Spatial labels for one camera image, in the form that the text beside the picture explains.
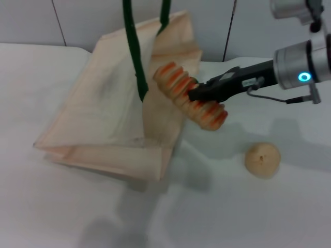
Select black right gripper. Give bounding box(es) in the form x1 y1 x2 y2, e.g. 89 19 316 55
188 59 279 107

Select orange striped bread loaf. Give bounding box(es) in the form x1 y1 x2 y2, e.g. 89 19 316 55
153 62 229 132

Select right arm gripper cable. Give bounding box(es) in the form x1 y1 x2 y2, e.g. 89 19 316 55
247 77 322 104

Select cream tote bag green handles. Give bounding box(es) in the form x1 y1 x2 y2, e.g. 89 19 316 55
33 0 203 183

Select round egg yolk pastry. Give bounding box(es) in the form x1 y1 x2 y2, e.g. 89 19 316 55
245 142 282 179

